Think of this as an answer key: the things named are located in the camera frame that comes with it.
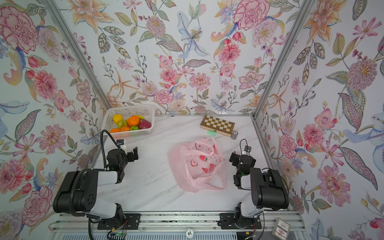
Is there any orange fruit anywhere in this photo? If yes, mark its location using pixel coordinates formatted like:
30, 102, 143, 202
127, 116, 140, 127
120, 126, 130, 132
110, 128, 121, 133

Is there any yellow lemon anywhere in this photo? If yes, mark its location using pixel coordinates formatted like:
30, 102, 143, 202
113, 114, 123, 125

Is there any red dragon fruit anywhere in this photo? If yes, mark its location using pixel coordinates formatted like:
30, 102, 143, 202
138, 119, 152, 130

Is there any pink plastic bag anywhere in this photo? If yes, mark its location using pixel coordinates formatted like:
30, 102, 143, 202
168, 138, 226, 193

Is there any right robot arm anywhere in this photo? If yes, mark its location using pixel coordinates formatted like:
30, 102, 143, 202
227, 152, 289, 229

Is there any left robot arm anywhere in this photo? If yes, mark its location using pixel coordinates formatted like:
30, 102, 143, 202
53, 147, 141, 230

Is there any white plastic basket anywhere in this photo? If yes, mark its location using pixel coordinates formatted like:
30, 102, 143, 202
102, 105, 155, 140

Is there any wooden chessboard box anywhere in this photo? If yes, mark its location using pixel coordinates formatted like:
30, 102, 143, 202
200, 115, 235, 137

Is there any small card box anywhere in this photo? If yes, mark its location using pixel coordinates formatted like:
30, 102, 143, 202
272, 218, 291, 240

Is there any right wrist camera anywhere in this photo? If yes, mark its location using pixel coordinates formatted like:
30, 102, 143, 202
242, 145, 252, 156

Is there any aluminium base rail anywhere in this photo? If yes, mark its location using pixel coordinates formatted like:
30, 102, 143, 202
47, 211, 307, 233

